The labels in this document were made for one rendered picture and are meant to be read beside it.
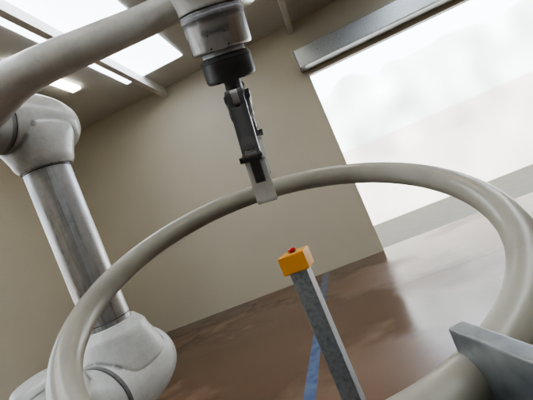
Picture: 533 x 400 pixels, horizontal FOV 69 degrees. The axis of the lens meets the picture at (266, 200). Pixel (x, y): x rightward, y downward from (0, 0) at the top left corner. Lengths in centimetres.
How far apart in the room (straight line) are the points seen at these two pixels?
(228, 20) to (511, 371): 49
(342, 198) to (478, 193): 604
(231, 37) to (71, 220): 56
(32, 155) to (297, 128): 582
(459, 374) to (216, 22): 47
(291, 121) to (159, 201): 273
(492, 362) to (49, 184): 87
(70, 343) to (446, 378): 33
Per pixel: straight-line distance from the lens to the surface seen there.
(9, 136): 93
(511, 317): 30
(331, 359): 181
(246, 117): 53
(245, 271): 683
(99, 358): 95
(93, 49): 75
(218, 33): 57
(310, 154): 651
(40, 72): 76
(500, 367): 25
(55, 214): 95
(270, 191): 57
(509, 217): 40
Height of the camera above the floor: 128
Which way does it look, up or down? 2 degrees up
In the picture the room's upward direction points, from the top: 23 degrees counter-clockwise
